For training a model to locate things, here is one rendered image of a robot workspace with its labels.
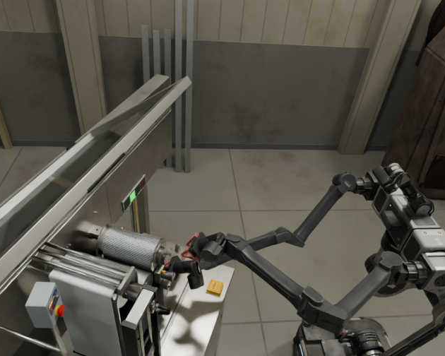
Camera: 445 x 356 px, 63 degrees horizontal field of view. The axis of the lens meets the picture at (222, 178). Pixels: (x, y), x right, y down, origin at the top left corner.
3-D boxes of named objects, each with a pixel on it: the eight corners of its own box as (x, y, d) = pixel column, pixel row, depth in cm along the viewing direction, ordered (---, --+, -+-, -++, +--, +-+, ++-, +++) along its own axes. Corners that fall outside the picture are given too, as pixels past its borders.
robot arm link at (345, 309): (334, 347, 113) (342, 325, 108) (299, 318, 122) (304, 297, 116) (398, 278, 140) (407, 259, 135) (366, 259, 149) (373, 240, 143)
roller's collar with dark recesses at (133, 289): (137, 306, 133) (135, 296, 129) (122, 301, 134) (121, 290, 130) (145, 292, 138) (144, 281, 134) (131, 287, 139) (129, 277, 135)
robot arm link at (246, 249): (321, 319, 122) (328, 296, 117) (310, 328, 119) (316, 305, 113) (234, 249, 149) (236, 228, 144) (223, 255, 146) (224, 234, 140)
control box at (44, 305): (61, 329, 93) (52, 306, 87) (34, 328, 93) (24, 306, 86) (69, 304, 98) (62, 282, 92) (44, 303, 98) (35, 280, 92)
